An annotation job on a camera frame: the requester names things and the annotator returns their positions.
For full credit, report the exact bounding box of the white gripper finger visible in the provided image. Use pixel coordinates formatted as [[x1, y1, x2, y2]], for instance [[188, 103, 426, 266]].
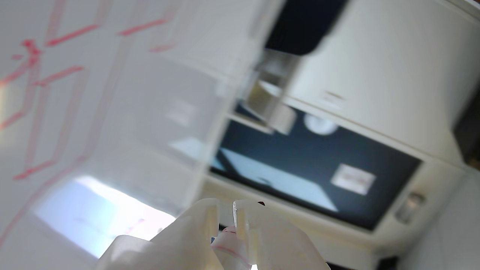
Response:
[[232, 199, 331, 270], [96, 198, 226, 270]]

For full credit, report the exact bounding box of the red whiteboard marker pen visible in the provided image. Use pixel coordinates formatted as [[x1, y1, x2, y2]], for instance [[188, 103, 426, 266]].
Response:
[[211, 201, 266, 270]]

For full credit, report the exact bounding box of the white whiteboard with aluminium frame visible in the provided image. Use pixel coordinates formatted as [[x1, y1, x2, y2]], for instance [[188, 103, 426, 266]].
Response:
[[0, 0, 285, 270]]

